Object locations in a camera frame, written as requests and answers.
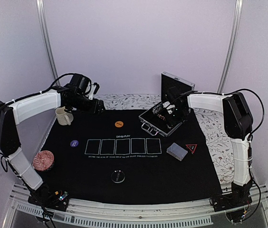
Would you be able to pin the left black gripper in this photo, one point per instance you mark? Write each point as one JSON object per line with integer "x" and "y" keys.
{"x": 96, "y": 108}

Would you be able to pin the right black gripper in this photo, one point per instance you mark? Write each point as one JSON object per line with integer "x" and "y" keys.
{"x": 171, "y": 122}

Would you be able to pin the aluminium poker chip case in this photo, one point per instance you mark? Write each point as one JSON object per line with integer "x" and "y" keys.
{"x": 151, "y": 123}

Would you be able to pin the purple small blind button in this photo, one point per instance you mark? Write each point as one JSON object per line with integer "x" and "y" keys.
{"x": 74, "y": 143}

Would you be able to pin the orange big blind button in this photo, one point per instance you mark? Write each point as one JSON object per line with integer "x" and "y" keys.
{"x": 119, "y": 124}

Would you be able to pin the clear dealer button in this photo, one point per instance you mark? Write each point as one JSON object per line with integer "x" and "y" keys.
{"x": 117, "y": 176}

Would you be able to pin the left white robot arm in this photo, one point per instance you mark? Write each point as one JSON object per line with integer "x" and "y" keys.
{"x": 15, "y": 112}

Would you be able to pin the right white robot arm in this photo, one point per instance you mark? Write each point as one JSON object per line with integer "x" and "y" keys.
{"x": 238, "y": 121}

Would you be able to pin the red dice row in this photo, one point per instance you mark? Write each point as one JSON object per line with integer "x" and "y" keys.
{"x": 161, "y": 117}

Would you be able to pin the left poker chip row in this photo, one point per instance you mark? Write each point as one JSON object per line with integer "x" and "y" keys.
{"x": 157, "y": 108}

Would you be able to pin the cream ceramic mug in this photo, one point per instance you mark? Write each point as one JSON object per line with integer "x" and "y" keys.
{"x": 63, "y": 117}

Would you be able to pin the floral white tablecloth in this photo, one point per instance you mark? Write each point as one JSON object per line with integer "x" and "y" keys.
{"x": 230, "y": 156}

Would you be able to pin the blue playing card deck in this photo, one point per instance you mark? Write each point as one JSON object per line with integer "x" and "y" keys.
{"x": 177, "y": 151}

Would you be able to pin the red black triangle card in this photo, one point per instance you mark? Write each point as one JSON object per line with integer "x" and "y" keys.
{"x": 192, "y": 147}

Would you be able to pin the black poker table mat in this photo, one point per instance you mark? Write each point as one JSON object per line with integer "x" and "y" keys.
{"x": 152, "y": 176}

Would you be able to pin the red patterned round tin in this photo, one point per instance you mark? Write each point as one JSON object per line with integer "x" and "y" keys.
{"x": 43, "y": 161}

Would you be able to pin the small green circuit board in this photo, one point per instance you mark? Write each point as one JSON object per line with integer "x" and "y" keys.
{"x": 61, "y": 195}

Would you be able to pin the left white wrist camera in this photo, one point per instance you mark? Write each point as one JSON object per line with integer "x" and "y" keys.
{"x": 93, "y": 90}

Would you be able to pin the right aluminium frame post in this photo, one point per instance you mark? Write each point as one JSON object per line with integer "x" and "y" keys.
{"x": 231, "y": 45}

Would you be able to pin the aluminium frame post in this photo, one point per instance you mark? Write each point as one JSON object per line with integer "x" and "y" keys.
{"x": 231, "y": 45}
{"x": 46, "y": 38}

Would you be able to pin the left aluminium frame post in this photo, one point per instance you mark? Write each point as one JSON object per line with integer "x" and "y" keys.
{"x": 46, "y": 38}

